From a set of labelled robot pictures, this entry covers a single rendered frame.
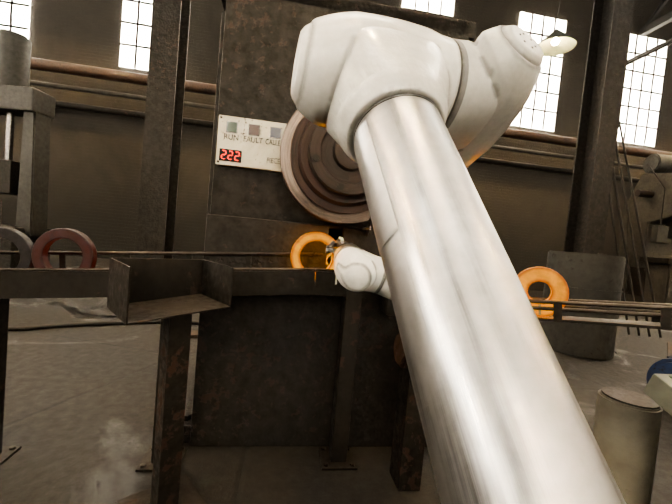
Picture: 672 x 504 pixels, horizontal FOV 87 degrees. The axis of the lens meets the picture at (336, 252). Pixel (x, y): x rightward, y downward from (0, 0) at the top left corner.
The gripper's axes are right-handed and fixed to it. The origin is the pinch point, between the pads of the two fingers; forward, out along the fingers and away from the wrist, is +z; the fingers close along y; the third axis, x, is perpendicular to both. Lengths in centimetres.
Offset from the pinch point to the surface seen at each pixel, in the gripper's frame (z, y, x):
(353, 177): -5.2, 0.6, 23.7
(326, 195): -3.0, -7.5, 16.5
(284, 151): 2.8, -23.2, 29.1
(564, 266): 151, 218, -31
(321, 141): -4.6, -11.4, 33.6
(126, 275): -41, -55, -5
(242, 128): 17, -40, 36
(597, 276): 134, 235, -32
